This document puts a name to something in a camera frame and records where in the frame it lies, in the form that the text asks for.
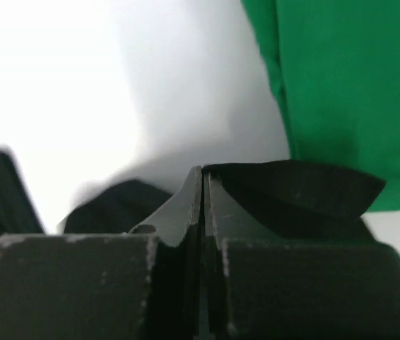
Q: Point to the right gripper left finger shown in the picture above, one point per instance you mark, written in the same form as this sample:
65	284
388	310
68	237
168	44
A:
139	285

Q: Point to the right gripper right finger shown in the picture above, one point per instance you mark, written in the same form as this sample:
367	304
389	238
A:
263	285

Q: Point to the black t-shirt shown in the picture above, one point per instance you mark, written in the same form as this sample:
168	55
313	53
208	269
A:
299	198

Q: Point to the folded green t-shirt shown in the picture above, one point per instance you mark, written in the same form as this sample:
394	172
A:
334	69

